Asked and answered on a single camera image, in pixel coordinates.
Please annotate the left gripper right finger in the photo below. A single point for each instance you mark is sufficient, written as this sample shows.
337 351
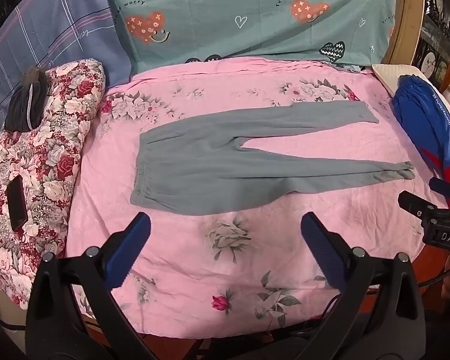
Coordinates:
379 313

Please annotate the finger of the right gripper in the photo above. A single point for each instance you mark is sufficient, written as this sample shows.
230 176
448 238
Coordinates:
440 186

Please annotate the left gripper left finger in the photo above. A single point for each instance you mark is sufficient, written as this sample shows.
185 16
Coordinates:
54 323

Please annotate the grey-green pants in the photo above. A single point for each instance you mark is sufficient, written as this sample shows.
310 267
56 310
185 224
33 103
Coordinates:
200 165

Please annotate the blue red jacket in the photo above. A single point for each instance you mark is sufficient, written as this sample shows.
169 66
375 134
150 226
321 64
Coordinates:
425 119

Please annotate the white cushion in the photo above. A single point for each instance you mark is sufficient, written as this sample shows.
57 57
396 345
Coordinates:
389 74

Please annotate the black smartphone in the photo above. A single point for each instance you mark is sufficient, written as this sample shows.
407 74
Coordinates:
16 203

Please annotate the red floral quilt roll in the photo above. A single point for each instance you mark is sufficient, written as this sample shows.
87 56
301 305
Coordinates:
48 161

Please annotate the wooden headboard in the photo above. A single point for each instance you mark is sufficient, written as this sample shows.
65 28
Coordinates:
403 43

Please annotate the pink floral bed sheet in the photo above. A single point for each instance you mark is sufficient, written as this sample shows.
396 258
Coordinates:
241 271

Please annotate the dark grey folded garment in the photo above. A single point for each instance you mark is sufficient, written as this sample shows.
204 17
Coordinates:
26 106

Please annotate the blue plaid pillow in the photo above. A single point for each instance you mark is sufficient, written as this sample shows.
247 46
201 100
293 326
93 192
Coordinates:
50 33

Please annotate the teal heart pattern pillow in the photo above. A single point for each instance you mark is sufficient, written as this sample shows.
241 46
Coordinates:
348 33

